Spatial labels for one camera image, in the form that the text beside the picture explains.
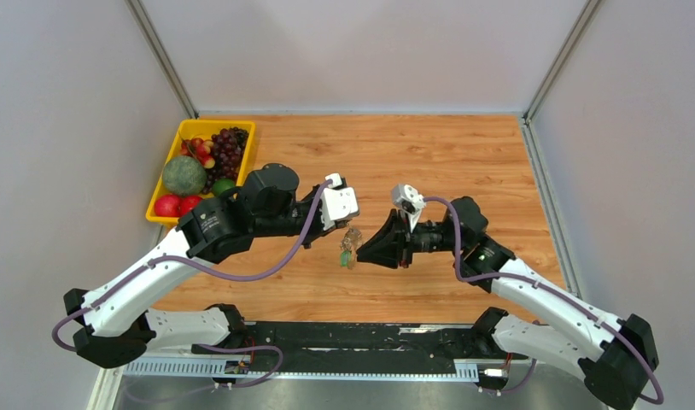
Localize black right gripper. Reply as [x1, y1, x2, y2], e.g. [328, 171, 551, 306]
[355, 208, 464, 270]

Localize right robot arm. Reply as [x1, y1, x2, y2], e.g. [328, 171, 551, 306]
[357, 196, 665, 409]

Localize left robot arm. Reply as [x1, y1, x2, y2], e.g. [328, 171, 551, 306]
[51, 163, 359, 369]

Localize green lime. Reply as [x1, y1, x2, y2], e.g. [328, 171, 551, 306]
[211, 178, 236, 196]

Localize dark grape bunch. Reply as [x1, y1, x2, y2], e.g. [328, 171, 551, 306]
[200, 127, 248, 194]

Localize small red fruits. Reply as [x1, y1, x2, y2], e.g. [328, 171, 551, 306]
[180, 137, 216, 169]

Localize red apple right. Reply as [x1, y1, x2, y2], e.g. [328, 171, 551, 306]
[179, 196, 203, 217]

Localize red apple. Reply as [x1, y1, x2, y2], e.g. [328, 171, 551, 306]
[153, 194, 181, 218]
[179, 196, 203, 217]

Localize green melon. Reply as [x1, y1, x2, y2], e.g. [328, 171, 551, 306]
[161, 155, 207, 196]

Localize yellow plastic bin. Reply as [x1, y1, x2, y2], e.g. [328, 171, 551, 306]
[145, 120, 257, 228]

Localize red apple left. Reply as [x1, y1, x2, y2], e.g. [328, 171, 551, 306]
[153, 194, 181, 218]

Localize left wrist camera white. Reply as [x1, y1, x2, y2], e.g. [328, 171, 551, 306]
[320, 173, 360, 231]

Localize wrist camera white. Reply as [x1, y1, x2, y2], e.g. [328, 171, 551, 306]
[320, 173, 360, 231]
[391, 184, 426, 232]

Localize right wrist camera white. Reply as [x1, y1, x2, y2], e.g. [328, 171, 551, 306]
[391, 184, 426, 232]

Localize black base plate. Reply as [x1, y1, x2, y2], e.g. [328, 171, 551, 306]
[219, 321, 507, 373]

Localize grey cable duct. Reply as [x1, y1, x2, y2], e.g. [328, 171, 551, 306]
[122, 355, 480, 383]

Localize aluminium frame rail right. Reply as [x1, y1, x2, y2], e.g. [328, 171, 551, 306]
[519, 0, 603, 296]

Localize aluminium frame post left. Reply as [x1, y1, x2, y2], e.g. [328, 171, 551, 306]
[125, 0, 199, 119]

